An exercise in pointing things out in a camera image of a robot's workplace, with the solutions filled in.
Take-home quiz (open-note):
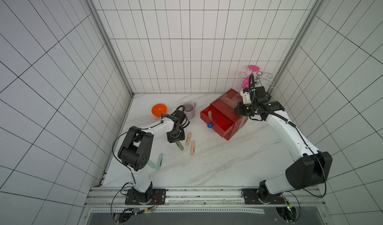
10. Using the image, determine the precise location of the mauve mug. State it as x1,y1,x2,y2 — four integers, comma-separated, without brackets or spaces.
183,101,196,120

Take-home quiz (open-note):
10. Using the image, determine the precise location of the red drawer cabinet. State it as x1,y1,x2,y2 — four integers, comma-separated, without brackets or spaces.
209,88,248,140

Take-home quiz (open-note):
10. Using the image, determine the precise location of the peach knife right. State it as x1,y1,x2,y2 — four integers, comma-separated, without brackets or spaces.
190,140,195,156

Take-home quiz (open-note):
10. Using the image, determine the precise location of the red drawer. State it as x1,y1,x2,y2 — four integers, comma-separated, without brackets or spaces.
200,103,242,140

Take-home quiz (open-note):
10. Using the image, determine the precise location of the orange bowl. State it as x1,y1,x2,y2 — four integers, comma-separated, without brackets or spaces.
151,103,167,117

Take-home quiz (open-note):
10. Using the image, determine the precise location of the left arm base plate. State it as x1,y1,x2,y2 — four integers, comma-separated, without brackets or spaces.
125,188,167,206

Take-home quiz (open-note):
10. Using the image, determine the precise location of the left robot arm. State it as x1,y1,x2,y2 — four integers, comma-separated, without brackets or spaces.
117,105,190,196

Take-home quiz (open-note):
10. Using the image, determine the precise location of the pink hourglass stand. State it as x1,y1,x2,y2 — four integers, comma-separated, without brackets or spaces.
239,65,260,89

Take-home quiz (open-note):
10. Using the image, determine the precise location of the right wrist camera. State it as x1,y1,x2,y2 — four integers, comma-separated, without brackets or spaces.
240,88,252,104

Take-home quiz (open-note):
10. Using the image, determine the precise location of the silver wire rack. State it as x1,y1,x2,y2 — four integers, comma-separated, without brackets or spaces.
238,71,276,89

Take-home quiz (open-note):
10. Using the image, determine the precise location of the mint green knife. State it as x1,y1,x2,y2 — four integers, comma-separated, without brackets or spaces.
155,153,164,170
148,160,156,169

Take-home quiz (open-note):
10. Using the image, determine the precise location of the peach knife middle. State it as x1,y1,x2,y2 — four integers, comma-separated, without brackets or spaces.
186,132,192,146

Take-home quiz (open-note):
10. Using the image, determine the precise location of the peach knife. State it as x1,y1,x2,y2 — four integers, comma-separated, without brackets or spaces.
190,140,195,156
186,132,192,146

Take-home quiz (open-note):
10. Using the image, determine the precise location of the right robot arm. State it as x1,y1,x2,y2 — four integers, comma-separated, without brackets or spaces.
234,86,333,204

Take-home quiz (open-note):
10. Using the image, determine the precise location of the aluminium rail frame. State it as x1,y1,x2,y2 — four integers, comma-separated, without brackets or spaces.
79,185,333,225

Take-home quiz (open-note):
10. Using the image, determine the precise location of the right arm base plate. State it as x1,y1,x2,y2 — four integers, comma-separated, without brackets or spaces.
241,188,285,205

